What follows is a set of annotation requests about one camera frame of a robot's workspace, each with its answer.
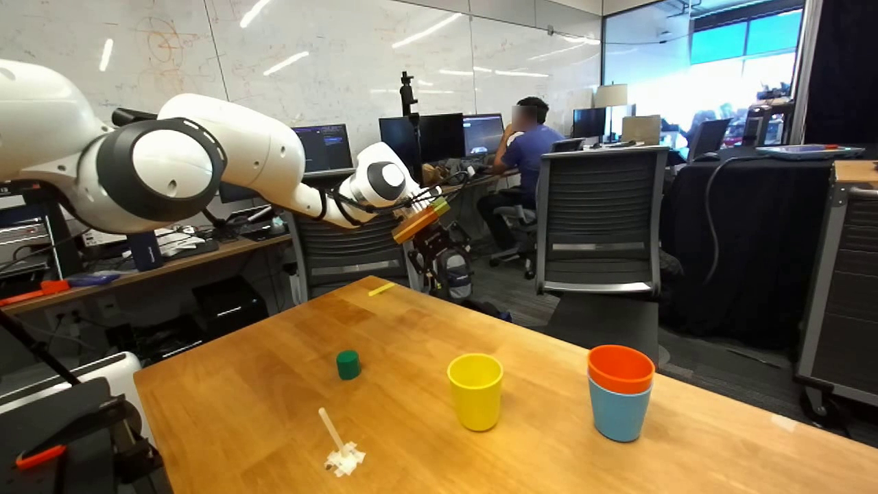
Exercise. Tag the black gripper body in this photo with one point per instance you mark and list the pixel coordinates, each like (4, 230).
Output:
(449, 262)

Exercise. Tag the yellow plastic cup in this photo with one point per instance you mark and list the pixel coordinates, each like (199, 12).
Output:
(475, 392)

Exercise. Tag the orange plastic cup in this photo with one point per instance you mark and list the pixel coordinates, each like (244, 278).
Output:
(620, 368)

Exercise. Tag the blue plastic cup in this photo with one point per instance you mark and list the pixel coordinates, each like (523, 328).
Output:
(619, 413)

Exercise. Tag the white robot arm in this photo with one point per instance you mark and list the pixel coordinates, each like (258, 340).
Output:
(181, 166)

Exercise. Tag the yellow tape strip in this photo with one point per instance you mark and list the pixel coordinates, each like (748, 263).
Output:
(381, 289)

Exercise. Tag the dark mesh office chair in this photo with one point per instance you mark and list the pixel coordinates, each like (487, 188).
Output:
(351, 251)

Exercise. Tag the dark computer monitor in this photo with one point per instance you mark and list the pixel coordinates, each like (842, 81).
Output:
(480, 136)
(428, 136)
(324, 149)

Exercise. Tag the person in blue shirt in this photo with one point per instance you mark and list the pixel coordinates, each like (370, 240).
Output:
(524, 151)

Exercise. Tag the green cylinder block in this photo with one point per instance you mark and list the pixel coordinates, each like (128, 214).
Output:
(347, 365)

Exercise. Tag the grey mesh office chair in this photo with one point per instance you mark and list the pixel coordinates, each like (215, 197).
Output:
(599, 229)

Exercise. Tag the white plastic stick piece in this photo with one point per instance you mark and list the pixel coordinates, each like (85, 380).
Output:
(344, 455)

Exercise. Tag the white desk lamp shade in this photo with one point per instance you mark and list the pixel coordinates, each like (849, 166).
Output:
(610, 93)

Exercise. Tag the black draped cabinet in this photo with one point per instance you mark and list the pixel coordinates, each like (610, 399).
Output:
(750, 237)

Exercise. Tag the wooden side desk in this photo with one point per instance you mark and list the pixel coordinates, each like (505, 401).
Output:
(139, 269)

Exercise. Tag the grey drawer cabinet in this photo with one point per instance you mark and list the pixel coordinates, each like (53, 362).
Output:
(846, 292)

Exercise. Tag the black tripod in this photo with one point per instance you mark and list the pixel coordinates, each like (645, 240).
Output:
(36, 346)

